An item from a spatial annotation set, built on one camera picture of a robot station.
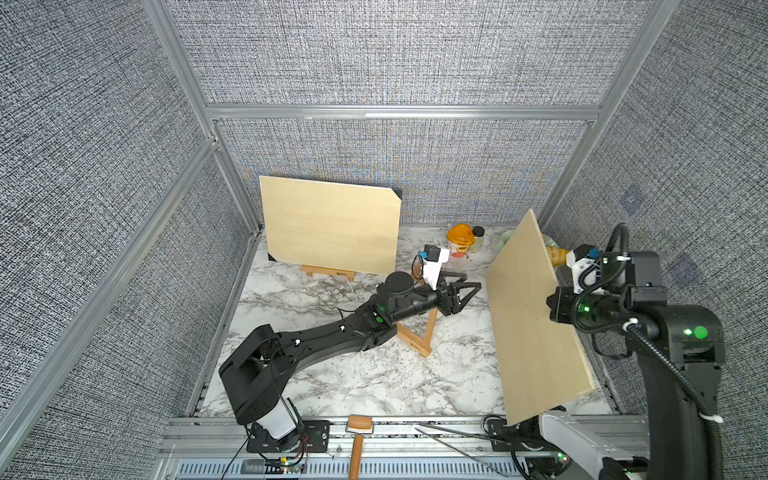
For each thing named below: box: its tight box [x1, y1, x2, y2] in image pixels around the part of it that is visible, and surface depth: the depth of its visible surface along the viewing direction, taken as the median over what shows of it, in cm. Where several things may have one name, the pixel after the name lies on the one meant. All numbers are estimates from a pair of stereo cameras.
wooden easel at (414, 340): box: [396, 308, 438, 358], surface depth 87 cm
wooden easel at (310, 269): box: [300, 264, 356, 282], surface depth 103 cm
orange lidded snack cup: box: [446, 223, 475, 258], surface depth 108 cm
